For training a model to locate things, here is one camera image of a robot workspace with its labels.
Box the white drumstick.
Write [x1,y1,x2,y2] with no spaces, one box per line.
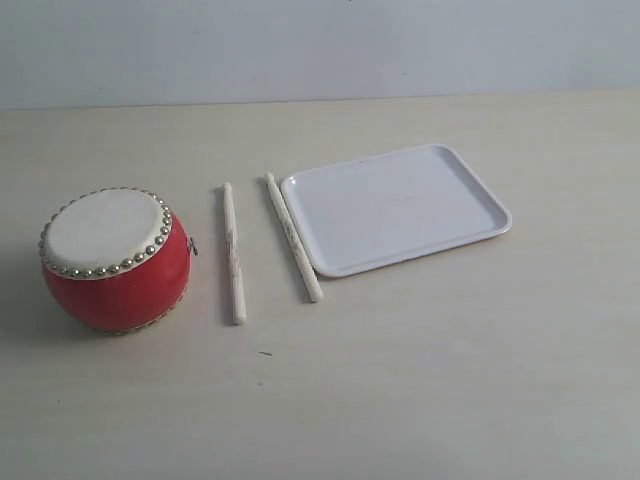
[222,182,247,325]
[264,172,324,303]

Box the red small drum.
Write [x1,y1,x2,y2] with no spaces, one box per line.
[38,187,198,334]

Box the white plastic tray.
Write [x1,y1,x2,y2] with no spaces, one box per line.
[280,144,513,278]

